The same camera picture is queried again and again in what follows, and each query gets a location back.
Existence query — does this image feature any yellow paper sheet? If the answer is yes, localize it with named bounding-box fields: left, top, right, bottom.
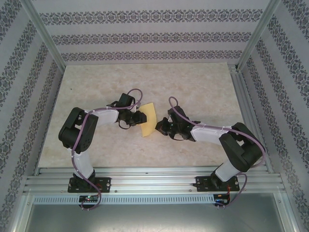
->
left=139, top=102, right=157, bottom=138

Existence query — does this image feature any grey metal sheet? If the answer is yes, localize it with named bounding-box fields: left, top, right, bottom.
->
left=24, top=203, right=293, bottom=232

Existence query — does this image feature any small circuit board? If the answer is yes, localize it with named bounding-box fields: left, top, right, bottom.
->
left=79, top=195, right=100, bottom=203
left=213, top=193, right=231, bottom=204

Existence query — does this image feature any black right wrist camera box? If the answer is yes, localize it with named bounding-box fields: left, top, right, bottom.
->
left=168, top=105, right=190, bottom=124

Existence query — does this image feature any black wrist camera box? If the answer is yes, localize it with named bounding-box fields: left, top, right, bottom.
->
left=168, top=105, right=190, bottom=124
left=117, top=93, right=142, bottom=113

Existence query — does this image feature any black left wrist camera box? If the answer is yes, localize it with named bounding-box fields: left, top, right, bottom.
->
left=117, top=93, right=142, bottom=113

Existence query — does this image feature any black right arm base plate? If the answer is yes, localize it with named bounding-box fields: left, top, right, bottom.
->
left=196, top=175, right=239, bottom=193

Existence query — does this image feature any aluminium mounting rail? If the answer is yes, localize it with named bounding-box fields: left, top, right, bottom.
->
left=23, top=166, right=287, bottom=195

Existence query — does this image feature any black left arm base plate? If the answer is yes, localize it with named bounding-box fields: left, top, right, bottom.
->
left=68, top=177, right=112, bottom=193

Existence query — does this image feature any slotted grey cable duct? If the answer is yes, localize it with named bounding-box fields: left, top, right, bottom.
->
left=32, top=195, right=216, bottom=205

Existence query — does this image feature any aluminium side rail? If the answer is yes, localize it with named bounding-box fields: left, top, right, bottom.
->
left=228, top=64, right=275, bottom=174
left=33, top=64, right=67, bottom=176

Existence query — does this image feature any aluminium frame post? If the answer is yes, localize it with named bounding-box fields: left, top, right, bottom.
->
left=236, top=0, right=283, bottom=72
left=20, top=0, right=67, bottom=72

